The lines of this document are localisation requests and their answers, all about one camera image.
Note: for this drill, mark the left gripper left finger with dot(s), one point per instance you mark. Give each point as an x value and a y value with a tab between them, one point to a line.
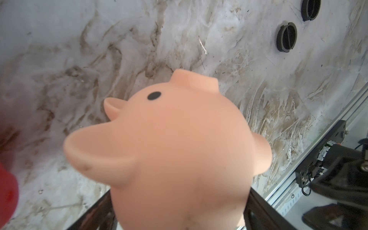
100	216

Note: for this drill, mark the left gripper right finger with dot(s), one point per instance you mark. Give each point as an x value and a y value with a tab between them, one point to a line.
259	215

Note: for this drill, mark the red piggy bank back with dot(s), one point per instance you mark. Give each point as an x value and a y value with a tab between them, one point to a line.
9	195

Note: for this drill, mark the pink piggy bank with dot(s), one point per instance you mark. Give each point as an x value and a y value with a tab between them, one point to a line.
177	156

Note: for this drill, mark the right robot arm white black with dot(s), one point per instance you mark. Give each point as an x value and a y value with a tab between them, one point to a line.
346	182

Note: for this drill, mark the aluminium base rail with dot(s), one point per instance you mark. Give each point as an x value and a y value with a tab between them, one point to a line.
286	192

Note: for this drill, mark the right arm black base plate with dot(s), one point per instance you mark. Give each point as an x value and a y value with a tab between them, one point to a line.
308	168

